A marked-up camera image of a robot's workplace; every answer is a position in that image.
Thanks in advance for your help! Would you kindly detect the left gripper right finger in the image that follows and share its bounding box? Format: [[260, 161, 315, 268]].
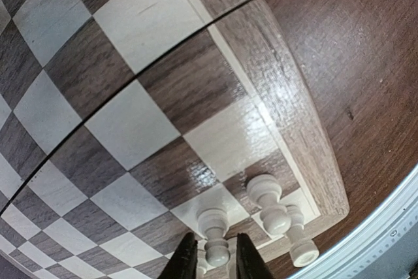
[[236, 233, 274, 279]]

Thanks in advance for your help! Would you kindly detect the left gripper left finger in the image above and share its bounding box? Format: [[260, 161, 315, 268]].
[[159, 232, 198, 279]]

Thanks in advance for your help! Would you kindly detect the white chess piece tall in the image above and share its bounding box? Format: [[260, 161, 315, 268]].
[[196, 257, 208, 279]]

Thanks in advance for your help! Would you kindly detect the white pawn second row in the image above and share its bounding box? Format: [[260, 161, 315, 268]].
[[197, 208, 231, 268]]

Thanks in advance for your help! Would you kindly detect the white chess piece short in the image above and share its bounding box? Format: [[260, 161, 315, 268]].
[[246, 174, 291, 236]]

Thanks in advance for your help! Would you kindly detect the wooden chess board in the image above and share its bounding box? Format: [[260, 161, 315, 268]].
[[1, 0, 349, 278]]

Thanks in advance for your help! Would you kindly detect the front aluminium rail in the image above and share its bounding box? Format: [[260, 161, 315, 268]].
[[292, 167, 417, 278]]

